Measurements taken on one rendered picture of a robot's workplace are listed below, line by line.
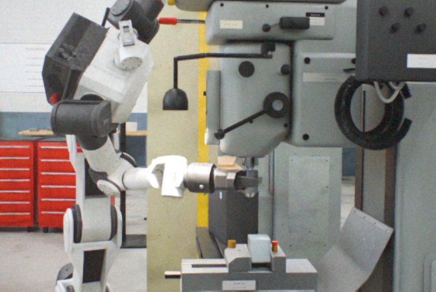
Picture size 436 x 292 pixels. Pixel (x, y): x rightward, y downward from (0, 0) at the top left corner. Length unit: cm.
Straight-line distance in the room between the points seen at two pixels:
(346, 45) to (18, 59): 962
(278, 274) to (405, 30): 67
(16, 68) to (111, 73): 920
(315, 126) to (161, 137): 189
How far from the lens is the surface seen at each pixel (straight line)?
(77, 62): 174
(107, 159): 177
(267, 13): 152
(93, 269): 222
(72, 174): 620
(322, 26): 155
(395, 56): 134
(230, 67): 153
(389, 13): 134
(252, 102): 152
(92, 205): 207
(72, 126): 165
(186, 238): 342
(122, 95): 171
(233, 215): 196
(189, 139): 333
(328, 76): 155
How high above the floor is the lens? 147
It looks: 3 degrees down
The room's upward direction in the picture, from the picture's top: 1 degrees clockwise
